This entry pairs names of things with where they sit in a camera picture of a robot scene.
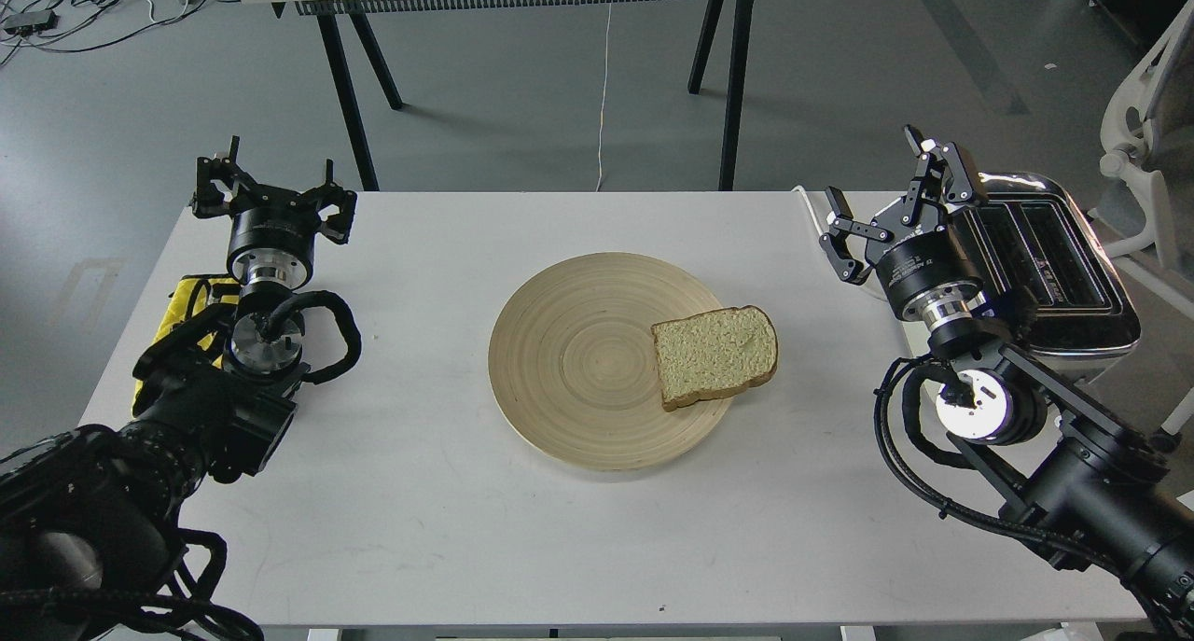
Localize white toaster power cable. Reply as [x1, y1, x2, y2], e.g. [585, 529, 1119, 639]
[790, 185, 890, 303]

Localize white office chair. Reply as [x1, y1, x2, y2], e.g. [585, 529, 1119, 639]
[1087, 0, 1194, 454]

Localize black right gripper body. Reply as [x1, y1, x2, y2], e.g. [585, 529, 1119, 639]
[870, 193, 981, 323]

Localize yellow cloth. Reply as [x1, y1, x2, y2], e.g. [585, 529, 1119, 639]
[131, 272, 240, 417]

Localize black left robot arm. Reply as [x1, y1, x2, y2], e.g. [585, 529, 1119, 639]
[1, 140, 362, 640]

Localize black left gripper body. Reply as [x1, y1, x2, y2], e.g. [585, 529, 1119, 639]
[227, 186, 319, 286]

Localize round wooden plate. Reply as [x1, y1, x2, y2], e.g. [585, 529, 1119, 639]
[490, 253, 730, 471]

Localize cables and power strips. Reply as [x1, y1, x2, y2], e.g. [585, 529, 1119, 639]
[0, 0, 250, 69]

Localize white chrome toaster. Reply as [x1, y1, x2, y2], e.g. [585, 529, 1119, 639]
[925, 173, 1140, 382]

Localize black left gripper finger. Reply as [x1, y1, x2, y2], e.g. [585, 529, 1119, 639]
[190, 136, 257, 218]
[301, 160, 357, 245]

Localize slice of brown bread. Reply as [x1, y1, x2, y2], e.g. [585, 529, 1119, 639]
[651, 306, 780, 412]

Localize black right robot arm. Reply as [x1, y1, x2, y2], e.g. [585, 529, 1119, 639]
[819, 125, 1193, 640]

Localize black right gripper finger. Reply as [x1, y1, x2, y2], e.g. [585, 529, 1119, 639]
[819, 187, 896, 286]
[899, 125, 989, 230]

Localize thin white hanging cable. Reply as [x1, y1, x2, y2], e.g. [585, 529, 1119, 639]
[595, 4, 614, 193]

